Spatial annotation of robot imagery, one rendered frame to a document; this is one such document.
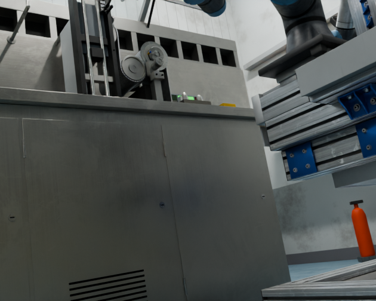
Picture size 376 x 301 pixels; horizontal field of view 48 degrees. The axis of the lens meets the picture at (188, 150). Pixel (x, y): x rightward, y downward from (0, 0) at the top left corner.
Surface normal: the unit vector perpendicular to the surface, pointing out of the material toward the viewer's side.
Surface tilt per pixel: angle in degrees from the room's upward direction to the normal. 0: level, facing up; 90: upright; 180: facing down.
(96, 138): 90
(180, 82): 90
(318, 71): 90
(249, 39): 90
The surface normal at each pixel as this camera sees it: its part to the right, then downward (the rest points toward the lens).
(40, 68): 0.56, -0.27
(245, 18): -0.80, -0.01
